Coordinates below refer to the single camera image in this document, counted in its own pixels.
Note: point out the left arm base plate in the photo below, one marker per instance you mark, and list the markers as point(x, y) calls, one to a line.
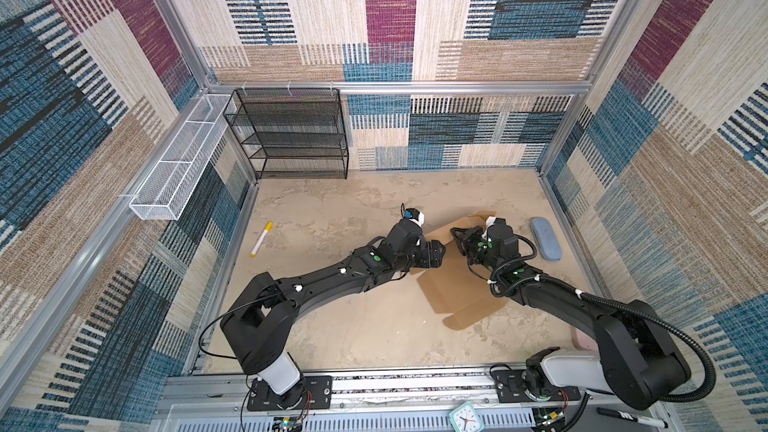
point(312, 391)

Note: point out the yellow-capped white marker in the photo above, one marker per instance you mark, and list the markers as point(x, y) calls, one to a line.
point(261, 239)

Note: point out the black marker pen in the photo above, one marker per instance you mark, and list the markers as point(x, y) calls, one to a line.
point(631, 417)

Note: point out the small teal alarm clock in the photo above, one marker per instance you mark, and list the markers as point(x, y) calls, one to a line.
point(465, 418)

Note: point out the brown cardboard box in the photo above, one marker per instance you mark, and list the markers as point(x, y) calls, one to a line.
point(453, 292)

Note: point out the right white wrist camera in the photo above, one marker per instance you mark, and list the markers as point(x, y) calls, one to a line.
point(491, 222)

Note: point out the black wire shelf rack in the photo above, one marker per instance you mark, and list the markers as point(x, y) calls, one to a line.
point(291, 133)

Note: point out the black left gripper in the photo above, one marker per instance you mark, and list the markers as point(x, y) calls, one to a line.
point(435, 258)

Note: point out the pink flat case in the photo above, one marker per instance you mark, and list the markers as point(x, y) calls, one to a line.
point(583, 342)

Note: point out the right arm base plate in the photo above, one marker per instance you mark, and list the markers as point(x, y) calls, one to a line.
point(521, 386)

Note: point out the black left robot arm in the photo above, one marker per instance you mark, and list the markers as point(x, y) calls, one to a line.
point(258, 324)

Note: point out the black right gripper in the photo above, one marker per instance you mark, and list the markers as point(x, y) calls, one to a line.
point(466, 235)

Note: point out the white wire mesh basket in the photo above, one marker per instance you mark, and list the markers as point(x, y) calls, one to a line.
point(166, 191)

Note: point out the blue-grey glasses case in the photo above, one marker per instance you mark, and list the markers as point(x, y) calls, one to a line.
point(546, 239)

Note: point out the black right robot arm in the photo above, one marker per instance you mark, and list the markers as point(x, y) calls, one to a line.
point(639, 362)

